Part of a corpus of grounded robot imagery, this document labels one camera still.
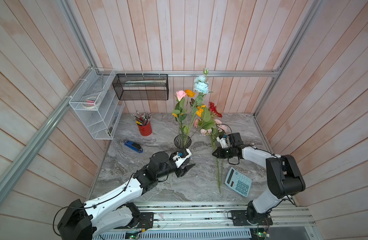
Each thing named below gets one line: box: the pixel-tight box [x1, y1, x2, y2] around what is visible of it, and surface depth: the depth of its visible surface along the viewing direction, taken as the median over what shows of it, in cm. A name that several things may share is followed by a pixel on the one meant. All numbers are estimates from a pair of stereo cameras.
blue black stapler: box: [124, 139, 144, 154], surface depth 100 cm
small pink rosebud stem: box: [176, 90, 187, 103], surface depth 73 cm
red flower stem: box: [208, 101, 223, 119], surface depth 69 cm
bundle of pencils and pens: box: [135, 110, 152, 126], surface depth 103 cm
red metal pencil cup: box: [137, 122, 153, 137], surface depth 105 cm
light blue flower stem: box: [193, 67, 214, 100], surface depth 71 cm
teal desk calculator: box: [224, 167, 252, 198], surface depth 85 cm
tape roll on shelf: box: [81, 96, 97, 109], surface depth 75 cm
